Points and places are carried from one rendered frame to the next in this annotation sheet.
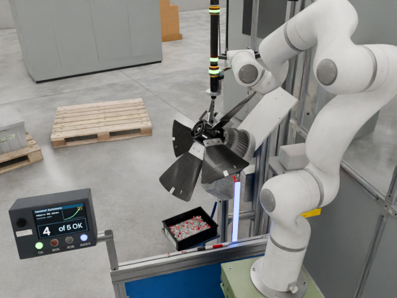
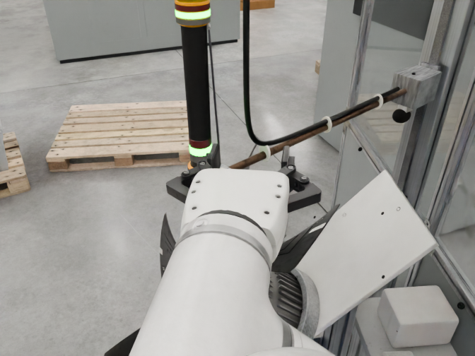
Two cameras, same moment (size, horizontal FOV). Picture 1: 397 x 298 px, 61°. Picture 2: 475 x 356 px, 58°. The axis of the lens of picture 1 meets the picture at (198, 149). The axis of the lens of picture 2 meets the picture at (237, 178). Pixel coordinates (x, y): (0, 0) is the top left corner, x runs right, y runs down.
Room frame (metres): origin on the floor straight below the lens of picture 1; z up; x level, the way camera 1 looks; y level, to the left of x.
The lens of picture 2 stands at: (0.92, -0.21, 1.92)
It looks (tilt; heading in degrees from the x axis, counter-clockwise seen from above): 34 degrees down; 9
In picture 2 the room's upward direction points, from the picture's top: straight up
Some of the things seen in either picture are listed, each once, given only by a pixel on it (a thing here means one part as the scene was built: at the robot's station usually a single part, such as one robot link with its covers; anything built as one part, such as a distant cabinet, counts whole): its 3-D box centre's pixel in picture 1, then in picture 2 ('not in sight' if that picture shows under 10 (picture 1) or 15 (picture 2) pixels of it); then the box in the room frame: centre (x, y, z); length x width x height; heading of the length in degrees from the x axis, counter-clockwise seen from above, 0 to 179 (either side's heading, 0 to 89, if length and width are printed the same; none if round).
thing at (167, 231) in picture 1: (189, 228); not in sight; (1.23, 0.05, 0.85); 0.22 x 0.17 x 0.07; 120
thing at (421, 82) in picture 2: not in sight; (415, 85); (1.94, -0.49, 1.53); 0.10 x 0.07 x 0.09; 139
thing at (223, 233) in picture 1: (221, 232); not in sight; (1.62, -0.14, 0.46); 0.09 x 0.05 x 0.91; 14
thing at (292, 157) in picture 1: (294, 155); (413, 311); (1.79, -0.59, 0.92); 0.17 x 0.16 x 0.11; 104
